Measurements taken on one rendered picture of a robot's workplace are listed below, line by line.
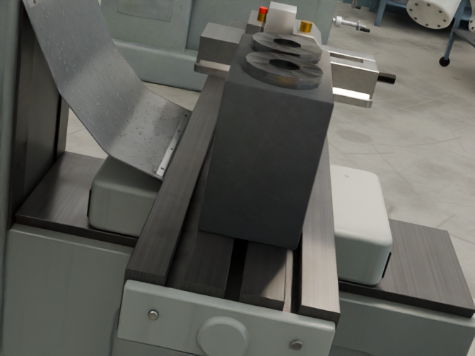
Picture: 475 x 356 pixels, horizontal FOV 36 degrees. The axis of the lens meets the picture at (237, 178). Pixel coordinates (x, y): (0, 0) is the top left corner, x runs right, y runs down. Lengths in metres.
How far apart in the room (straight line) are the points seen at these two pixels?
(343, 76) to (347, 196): 0.25
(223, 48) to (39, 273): 0.53
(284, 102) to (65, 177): 0.68
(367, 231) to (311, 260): 0.36
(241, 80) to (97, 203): 0.47
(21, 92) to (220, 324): 0.55
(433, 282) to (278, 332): 0.58
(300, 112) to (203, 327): 0.25
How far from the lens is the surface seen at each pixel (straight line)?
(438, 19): 1.07
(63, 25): 1.21
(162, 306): 0.77
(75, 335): 1.33
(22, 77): 1.16
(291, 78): 0.80
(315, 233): 0.91
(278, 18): 1.42
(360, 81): 1.42
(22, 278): 1.30
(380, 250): 1.19
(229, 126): 0.80
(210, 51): 1.41
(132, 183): 1.19
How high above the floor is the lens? 1.37
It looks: 25 degrees down
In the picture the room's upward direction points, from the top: 12 degrees clockwise
